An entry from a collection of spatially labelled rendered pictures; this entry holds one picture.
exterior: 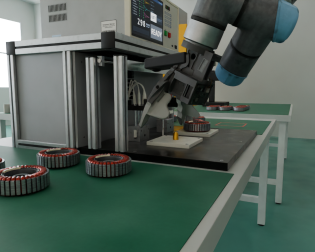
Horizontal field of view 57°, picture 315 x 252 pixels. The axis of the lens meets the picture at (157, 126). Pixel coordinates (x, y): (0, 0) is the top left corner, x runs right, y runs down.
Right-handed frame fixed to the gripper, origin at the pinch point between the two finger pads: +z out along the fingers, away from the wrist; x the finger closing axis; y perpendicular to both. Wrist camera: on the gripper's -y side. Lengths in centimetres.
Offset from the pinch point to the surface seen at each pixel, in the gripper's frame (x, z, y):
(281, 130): 191, 25, -21
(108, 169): -9.5, 12.2, -2.2
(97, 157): -7.0, 14.0, -9.3
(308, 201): 217, 74, 20
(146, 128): 26.0, 15.2, -23.3
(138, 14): 20.0, -20.9, -38.8
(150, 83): 50, 6, -49
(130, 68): 10.6, -5.7, -25.3
